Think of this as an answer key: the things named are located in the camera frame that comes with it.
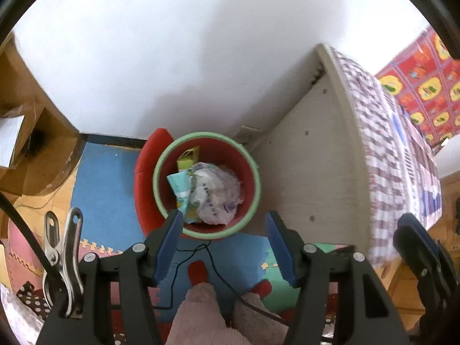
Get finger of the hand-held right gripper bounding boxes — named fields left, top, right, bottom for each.
left=393, top=213, right=446, bottom=271

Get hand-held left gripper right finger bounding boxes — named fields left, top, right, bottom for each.
left=264, top=212, right=410, bottom=345

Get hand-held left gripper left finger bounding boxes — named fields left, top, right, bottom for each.
left=36, top=209, right=184, bottom=345

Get teal yellow plastic packet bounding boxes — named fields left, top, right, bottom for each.
left=166, top=170, right=202, bottom=223

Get clear plastic bag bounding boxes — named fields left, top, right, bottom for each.
left=189, top=163, right=243, bottom=225

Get white green carton box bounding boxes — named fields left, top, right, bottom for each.
left=177, top=145, right=201, bottom=172

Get red slipper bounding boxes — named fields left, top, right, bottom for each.
left=189, top=260, right=210, bottom=285
left=252, top=280, right=273, bottom=298

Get person's right leg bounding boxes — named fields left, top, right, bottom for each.
left=232, top=293, right=290, bottom=345

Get pink fuzzy slippers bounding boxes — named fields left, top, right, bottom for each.
left=167, top=283, right=248, bottom=345

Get colourful foam floor mat tiles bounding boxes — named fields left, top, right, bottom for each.
left=0, top=142, right=356, bottom=345

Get metal spring clip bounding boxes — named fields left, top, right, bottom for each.
left=42, top=206, right=85, bottom=319

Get wooden corner desk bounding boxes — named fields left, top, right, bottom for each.
left=0, top=36, right=85, bottom=196

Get pink checked quilt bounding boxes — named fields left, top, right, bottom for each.
left=0, top=280, right=51, bottom=345

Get white paper sheet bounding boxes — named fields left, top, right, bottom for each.
left=0, top=115, right=26, bottom=169

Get brown cardboard box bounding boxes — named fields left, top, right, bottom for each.
left=0, top=102, right=41, bottom=169

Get thin black string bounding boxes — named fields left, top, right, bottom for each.
left=154, top=242, right=216, bottom=311

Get black floor cable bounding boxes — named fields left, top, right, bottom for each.
left=233, top=293, right=290, bottom=327

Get white wooden bed frame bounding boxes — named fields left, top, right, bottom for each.
left=248, top=43, right=372, bottom=259

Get white wall socket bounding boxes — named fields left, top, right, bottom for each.
left=240, top=126, right=263, bottom=142

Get thick black cable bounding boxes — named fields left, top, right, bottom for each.
left=0, top=192, right=54, bottom=281

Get red printed wall cloth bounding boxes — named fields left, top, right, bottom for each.
left=375, top=29, right=460, bottom=148

